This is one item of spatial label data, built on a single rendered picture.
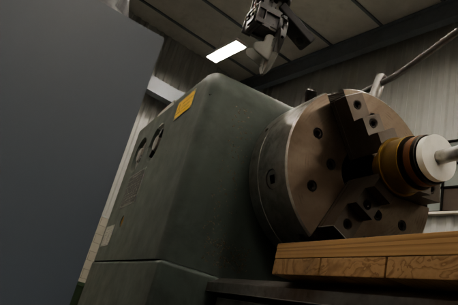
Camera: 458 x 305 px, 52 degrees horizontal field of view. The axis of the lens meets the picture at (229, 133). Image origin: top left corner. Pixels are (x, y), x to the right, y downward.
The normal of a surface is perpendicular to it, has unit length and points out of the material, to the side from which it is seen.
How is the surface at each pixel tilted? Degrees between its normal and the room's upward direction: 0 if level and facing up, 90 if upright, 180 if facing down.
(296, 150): 90
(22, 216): 90
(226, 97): 90
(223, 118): 90
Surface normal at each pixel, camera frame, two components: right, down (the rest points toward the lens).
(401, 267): -0.87, -0.37
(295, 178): 0.44, -0.24
